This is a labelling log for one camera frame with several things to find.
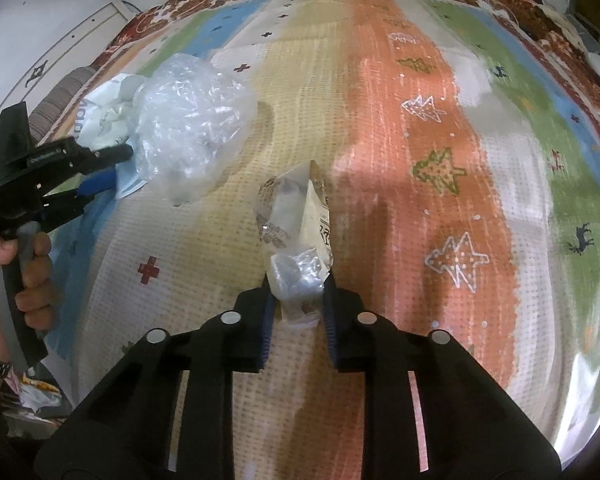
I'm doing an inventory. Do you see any colourful striped mat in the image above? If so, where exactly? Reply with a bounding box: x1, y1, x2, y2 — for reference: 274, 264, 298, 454
45, 0, 600, 480

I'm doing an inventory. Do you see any blue and white plastic packet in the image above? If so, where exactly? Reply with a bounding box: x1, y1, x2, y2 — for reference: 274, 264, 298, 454
75, 74, 148, 200

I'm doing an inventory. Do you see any clear plastic bag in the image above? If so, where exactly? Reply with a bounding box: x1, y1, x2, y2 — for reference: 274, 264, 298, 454
130, 52, 259, 207

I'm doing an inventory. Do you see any person's left hand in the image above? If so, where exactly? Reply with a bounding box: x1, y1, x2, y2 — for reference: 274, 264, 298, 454
0, 232, 57, 356

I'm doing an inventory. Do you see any beige and clear plastic wrapper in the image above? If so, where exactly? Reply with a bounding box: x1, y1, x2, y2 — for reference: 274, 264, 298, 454
257, 160, 337, 329

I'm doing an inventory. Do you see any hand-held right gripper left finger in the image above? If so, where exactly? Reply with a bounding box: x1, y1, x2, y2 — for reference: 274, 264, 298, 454
32, 277, 277, 480

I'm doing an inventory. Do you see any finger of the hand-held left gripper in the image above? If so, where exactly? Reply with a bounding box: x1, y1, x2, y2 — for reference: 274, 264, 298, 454
40, 168, 119, 232
74, 142, 135, 171

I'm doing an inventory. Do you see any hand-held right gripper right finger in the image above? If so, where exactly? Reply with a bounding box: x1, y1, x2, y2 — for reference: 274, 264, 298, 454
322, 272, 563, 480

